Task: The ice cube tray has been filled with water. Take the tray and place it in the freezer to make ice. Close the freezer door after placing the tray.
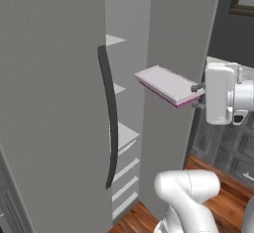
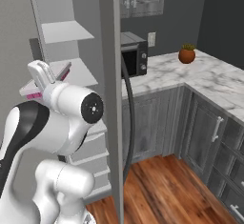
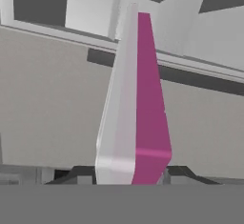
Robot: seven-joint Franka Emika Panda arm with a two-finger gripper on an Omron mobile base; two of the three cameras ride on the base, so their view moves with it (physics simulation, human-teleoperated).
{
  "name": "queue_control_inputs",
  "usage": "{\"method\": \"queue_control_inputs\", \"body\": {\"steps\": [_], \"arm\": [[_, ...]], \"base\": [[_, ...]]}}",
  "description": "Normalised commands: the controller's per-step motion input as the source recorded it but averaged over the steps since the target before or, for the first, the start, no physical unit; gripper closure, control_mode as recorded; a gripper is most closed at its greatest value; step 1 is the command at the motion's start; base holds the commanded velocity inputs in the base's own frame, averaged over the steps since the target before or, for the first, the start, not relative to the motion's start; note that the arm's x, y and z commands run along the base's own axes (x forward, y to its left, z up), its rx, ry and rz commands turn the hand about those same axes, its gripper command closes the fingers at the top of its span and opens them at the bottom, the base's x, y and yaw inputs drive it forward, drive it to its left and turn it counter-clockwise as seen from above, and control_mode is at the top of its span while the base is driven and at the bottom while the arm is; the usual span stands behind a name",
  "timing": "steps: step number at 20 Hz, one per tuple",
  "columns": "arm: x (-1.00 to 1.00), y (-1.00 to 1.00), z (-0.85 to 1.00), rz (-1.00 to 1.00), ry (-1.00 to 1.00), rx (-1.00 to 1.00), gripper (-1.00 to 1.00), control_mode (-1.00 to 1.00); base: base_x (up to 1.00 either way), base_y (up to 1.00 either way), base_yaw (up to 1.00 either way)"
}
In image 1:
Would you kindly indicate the grey fridge door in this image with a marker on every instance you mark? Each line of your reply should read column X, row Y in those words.
column 178, row 28

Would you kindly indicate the grey panelled cupboard run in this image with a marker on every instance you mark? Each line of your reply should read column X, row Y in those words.
column 228, row 151

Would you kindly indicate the pink ice cube tray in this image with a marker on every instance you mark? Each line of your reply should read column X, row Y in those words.
column 167, row 85

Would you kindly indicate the grey freezer door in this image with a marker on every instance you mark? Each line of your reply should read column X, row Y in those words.
column 49, row 104

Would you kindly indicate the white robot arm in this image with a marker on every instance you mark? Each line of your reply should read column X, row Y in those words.
column 190, row 190

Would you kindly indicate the grey freezer shelf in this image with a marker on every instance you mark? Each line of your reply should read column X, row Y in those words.
column 118, row 88
column 125, row 205
column 127, row 169
column 127, row 134
column 125, row 188
column 112, row 40

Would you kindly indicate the grey fridge body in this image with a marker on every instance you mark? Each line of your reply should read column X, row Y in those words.
column 129, row 15

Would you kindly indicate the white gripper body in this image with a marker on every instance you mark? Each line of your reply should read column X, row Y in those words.
column 218, row 91

